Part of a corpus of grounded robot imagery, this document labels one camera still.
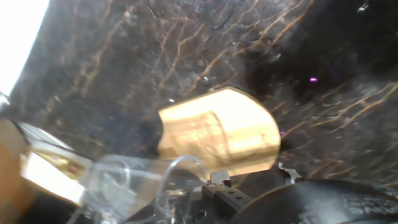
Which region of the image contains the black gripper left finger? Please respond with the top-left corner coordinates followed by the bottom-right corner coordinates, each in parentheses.
top-left (200, 182), bottom-right (253, 220)

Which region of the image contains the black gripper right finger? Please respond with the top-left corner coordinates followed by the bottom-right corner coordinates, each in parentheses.
top-left (228, 179), bottom-right (398, 224)

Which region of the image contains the clear glass cup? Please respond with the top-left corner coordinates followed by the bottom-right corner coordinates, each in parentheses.
top-left (67, 154), bottom-right (209, 224)

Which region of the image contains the wooden cup rack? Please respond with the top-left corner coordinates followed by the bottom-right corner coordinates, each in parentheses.
top-left (0, 86), bottom-right (282, 224)

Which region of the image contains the dark marble pattern mat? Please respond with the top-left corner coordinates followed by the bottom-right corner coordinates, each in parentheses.
top-left (0, 0), bottom-right (398, 224)

